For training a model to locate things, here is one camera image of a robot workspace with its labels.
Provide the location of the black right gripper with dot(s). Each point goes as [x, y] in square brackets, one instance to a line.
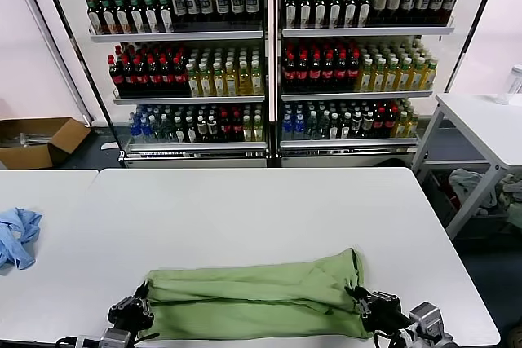
[381, 311]

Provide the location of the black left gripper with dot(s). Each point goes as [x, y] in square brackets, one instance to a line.
[130, 314]

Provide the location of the light green t-shirt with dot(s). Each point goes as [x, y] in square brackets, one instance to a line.
[253, 299]

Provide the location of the crumpled blue cloth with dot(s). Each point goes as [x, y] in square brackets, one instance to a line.
[18, 239]

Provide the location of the dark laundry crate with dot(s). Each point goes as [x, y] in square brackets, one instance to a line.
[481, 226]

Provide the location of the white flat floor piece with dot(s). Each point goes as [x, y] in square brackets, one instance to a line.
[109, 146]

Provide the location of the grey cloth pile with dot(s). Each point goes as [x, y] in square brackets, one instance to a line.
[469, 186]

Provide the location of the blue label water bottle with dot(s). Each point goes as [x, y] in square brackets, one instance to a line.
[299, 126]
[135, 130]
[287, 126]
[146, 130]

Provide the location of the clear green water bottle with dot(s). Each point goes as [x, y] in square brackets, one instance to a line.
[157, 130]
[311, 126]
[323, 126]
[168, 130]

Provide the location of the green cap tea bottle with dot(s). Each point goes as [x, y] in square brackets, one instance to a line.
[123, 17]
[364, 10]
[320, 10]
[151, 16]
[334, 129]
[290, 10]
[179, 130]
[94, 18]
[350, 10]
[137, 17]
[305, 10]
[345, 129]
[335, 10]
[165, 16]
[190, 130]
[109, 18]

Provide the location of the open cardboard box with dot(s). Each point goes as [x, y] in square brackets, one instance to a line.
[65, 137]

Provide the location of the yellow drink bottle green cap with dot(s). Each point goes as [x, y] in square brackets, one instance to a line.
[429, 77]
[257, 129]
[247, 129]
[206, 84]
[379, 80]
[219, 84]
[404, 79]
[391, 79]
[366, 80]
[401, 126]
[231, 83]
[412, 125]
[256, 82]
[417, 78]
[244, 83]
[194, 84]

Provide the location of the red cap cola bottle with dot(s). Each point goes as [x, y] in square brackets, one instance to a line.
[390, 120]
[315, 73]
[180, 76]
[236, 126]
[224, 126]
[328, 73]
[302, 73]
[142, 77]
[379, 120]
[130, 77]
[290, 73]
[341, 73]
[353, 72]
[155, 77]
[168, 77]
[117, 77]

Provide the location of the pale green cloth pile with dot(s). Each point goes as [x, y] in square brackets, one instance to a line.
[511, 198]

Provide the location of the metal rods bundle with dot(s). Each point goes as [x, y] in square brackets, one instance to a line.
[28, 139]

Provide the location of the white side table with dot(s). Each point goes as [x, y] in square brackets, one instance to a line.
[481, 120]

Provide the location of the grey beverage display shelf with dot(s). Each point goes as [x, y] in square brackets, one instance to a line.
[367, 31]
[175, 35]

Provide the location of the clear plastic jar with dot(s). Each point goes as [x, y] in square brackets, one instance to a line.
[510, 84]

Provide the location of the dark tea bottle beige label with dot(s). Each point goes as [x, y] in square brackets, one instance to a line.
[395, 1]
[380, 1]

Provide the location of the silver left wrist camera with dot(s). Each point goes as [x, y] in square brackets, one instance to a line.
[114, 337]

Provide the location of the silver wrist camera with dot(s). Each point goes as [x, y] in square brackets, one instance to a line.
[114, 337]
[426, 319]

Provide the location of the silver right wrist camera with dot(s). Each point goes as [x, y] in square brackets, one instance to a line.
[426, 319]

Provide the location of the black slanted frame strip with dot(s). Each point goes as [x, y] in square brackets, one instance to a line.
[474, 23]
[80, 55]

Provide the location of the grey slanted wall strip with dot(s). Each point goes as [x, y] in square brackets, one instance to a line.
[51, 39]

